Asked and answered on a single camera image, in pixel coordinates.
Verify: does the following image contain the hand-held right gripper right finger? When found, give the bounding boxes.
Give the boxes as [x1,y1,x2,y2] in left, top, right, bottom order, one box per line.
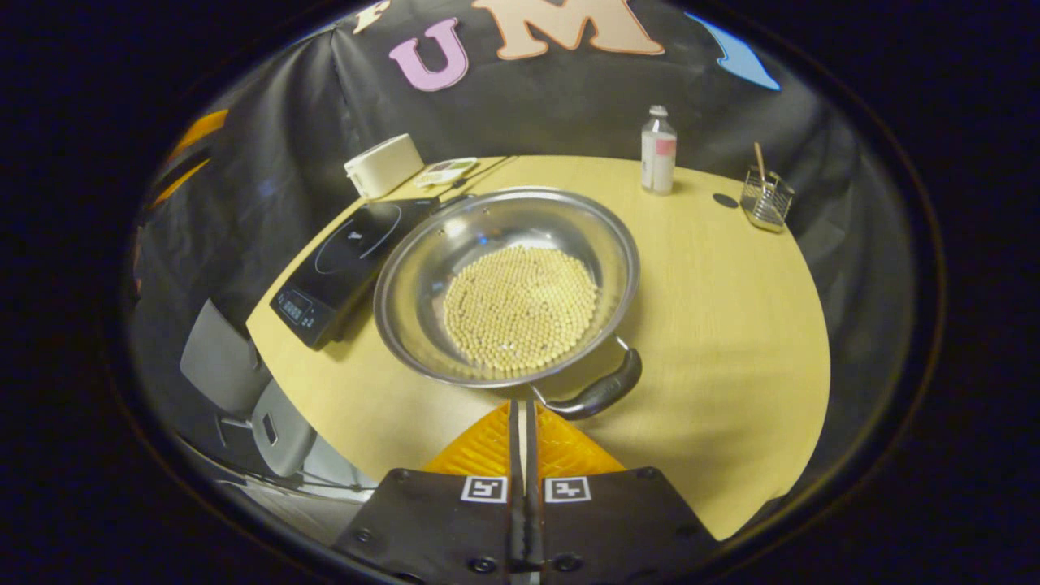
[526,400,720,585]

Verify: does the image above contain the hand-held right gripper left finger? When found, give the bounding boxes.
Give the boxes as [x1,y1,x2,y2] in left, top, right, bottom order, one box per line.
[331,400,529,585]

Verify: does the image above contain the black induction cooktop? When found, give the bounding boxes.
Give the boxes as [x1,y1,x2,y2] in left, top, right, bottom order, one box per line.
[269,197,444,350]

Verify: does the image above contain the steel pot with black handles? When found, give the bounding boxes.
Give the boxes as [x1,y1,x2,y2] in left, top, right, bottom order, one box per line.
[373,186,644,422]

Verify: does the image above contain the grey chair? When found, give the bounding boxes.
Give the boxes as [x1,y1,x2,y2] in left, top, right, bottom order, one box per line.
[179,299,319,480]

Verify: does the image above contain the white toaster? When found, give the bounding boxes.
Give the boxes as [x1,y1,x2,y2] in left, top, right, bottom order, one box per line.
[344,133,426,200]

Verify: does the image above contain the heap of beige beads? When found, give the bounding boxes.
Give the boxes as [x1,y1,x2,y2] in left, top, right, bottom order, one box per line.
[442,245,600,378]

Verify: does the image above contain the white divided bean dish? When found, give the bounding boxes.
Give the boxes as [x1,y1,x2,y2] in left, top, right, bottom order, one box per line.
[414,157,480,189]

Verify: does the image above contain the black backdrop cloth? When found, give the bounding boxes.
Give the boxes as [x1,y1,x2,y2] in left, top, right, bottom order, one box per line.
[130,0,919,505]

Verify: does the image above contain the clear bottle with pink label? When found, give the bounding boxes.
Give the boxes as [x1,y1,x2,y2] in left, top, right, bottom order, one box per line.
[640,105,678,197]

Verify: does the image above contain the black power cable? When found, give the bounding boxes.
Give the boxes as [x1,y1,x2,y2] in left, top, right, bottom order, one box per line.
[443,154,521,208]

